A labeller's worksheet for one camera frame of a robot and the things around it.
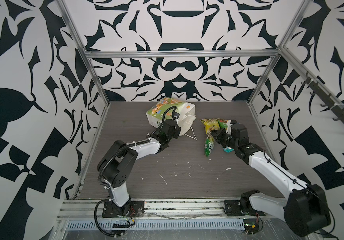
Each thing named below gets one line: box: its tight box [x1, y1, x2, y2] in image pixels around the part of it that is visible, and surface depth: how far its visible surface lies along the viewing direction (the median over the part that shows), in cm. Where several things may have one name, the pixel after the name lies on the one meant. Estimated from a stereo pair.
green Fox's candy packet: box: [204, 135, 215, 158], surface depth 89 cm
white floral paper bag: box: [145, 97, 196, 137], surface depth 99 cm
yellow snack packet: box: [200, 118, 221, 135], surface depth 104 cm
